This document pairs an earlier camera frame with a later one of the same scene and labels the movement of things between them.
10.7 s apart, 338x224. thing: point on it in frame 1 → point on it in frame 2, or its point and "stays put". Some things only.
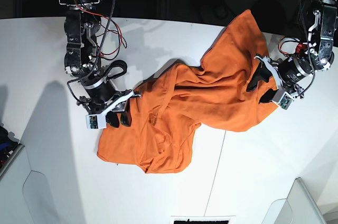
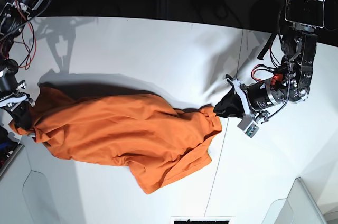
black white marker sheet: [202, 220] stays put
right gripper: [290, 74] → [257, 96]
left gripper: [101, 98] → [22, 114]
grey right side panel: [298, 208] stays put
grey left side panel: [40, 186] stays put
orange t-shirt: [171, 105] → [162, 144]
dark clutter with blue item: [8, 143] stays put
